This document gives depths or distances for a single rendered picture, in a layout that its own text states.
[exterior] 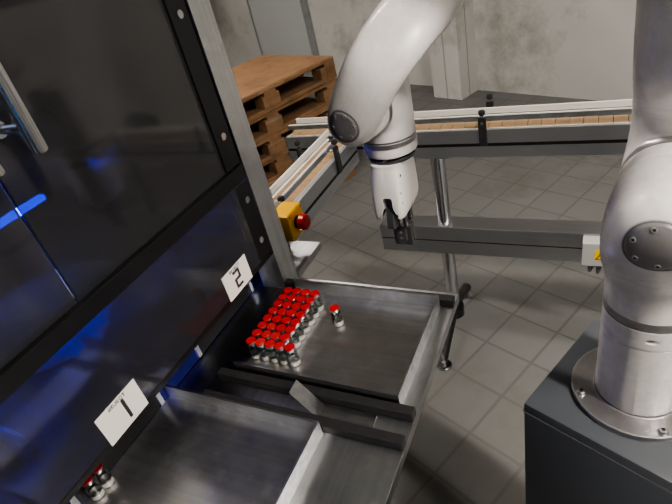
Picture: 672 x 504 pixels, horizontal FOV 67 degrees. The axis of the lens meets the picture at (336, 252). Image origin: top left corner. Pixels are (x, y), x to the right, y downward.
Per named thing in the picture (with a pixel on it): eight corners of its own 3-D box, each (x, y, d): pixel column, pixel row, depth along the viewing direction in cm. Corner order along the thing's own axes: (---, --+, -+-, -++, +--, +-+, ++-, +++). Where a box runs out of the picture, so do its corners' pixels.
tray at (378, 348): (238, 374, 102) (232, 361, 100) (297, 290, 120) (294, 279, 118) (401, 409, 86) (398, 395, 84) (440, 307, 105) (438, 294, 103)
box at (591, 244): (581, 265, 169) (582, 243, 165) (581, 256, 173) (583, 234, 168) (622, 268, 164) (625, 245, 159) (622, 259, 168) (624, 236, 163)
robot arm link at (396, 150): (373, 122, 84) (376, 139, 86) (354, 146, 78) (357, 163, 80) (423, 120, 81) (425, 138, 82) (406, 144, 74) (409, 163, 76)
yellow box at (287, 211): (269, 240, 126) (261, 216, 122) (283, 224, 131) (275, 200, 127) (296, 242, 122) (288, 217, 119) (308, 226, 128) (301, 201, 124)
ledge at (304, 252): (254, 273, 134) (251, 267, 132) (277, 244, 143) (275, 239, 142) (300, 278, 127) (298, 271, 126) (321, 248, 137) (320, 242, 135)
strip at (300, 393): (296, 414, 90) (288, 392, 87) (303, 401, 92) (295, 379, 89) (371, 430, 84) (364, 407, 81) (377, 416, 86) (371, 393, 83)
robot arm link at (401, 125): (397, 148, 74) (424, 122, 80) (383, 55, 66) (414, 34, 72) (349, 146, 78) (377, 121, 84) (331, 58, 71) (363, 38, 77)
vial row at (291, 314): (268, 362, 102) (262, 346, 100) (308, 303, 115) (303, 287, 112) (278, 364, 101) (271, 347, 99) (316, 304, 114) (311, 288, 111)
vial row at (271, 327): (259, 360, 103) (252, 344, 101) (299, 302, 116) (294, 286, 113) (268, 362, 102) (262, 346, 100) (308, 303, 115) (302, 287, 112)
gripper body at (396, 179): (379, 133, 86) (389, 191, 92) (357, 161, 78) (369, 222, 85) (422, 131, 82) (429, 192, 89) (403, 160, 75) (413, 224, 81)
